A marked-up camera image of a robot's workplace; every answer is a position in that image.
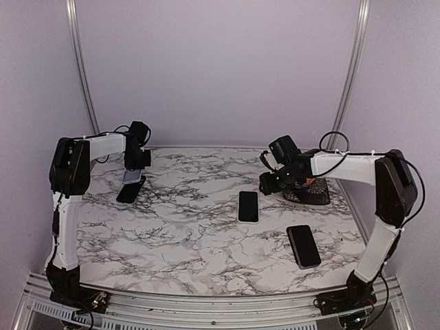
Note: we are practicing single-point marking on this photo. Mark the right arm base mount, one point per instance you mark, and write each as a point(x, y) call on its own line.
point(357, 294)

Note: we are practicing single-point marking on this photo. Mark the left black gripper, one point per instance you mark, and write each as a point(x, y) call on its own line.
point(146, 162)

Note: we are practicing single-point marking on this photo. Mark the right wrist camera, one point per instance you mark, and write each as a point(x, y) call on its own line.
point(284, 150)

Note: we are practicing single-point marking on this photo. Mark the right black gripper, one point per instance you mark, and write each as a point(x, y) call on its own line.
point(268, 186)

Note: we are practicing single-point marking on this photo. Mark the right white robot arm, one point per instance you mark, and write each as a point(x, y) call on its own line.
point(389, 173)

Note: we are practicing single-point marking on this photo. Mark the black phone with silver edge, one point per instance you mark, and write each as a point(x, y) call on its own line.
point(248, 206)

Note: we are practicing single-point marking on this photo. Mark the lavender phone case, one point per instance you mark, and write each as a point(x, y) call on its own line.
point(131, 176)

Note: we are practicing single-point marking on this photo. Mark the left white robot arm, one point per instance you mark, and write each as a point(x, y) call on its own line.
point(70, 179)

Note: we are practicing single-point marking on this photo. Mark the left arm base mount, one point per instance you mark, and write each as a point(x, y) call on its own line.
point(67, 290)

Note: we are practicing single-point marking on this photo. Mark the left aluminium frame post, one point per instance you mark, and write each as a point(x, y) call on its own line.
point(74, 31)

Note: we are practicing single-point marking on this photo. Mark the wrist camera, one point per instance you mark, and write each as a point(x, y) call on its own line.
point(140, 132)
point(284, 150)

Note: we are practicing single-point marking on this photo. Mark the right aluminium frame post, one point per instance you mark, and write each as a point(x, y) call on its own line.
point(354, 63)

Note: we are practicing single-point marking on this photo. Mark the red white patterned bowl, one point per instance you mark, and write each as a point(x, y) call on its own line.
point(309, 181)

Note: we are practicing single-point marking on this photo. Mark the black phone case near right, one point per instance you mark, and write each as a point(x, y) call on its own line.
point(303, 246)

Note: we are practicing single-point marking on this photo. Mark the aluminium frame post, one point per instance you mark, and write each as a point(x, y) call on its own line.
point(74, 31)
point(354, 63)

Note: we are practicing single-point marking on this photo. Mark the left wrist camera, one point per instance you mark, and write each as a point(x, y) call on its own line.
point(140, 132)

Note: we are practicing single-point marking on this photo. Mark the front aluminium rail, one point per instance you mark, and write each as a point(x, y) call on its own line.
point(137, 310)

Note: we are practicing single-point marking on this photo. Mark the black floral cloth mat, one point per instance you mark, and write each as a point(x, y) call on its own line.
point(316, 194)

